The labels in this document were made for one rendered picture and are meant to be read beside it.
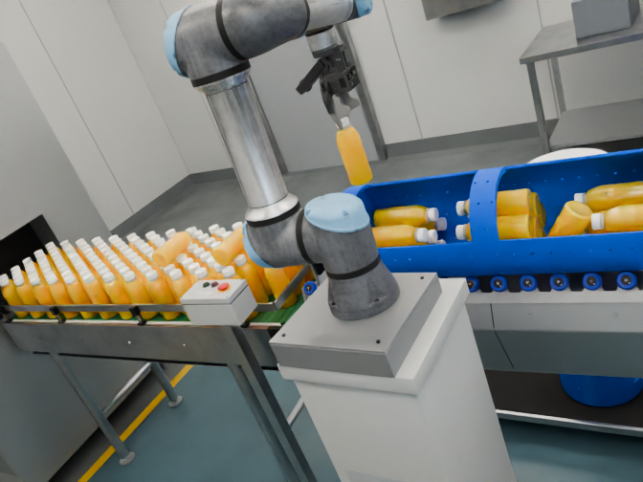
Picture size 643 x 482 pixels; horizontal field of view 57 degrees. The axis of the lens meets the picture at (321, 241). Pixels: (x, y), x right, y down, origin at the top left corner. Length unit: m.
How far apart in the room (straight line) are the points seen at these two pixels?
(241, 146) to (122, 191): 5.44
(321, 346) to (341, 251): 0.19
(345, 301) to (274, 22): 0.54
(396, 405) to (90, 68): 5.77
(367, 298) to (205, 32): 0.58
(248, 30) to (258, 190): 0.30
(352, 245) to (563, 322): 0.69
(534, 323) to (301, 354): 0.69
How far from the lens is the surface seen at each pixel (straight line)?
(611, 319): 1.61
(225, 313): 1.78
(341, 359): 1.15
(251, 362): 1.95
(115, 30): 6.93
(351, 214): 1.12
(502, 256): 1.53
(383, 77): 5.33
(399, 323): 1.14
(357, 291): 1.17
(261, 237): 1.20
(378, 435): 1.30
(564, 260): 1.51
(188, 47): 1.12
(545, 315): 1.63
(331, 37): 1.58
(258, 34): 1.07
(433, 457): 1.28
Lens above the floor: 1.86
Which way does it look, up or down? 25 degrees down
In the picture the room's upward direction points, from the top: 21 degrees counter-clockwise
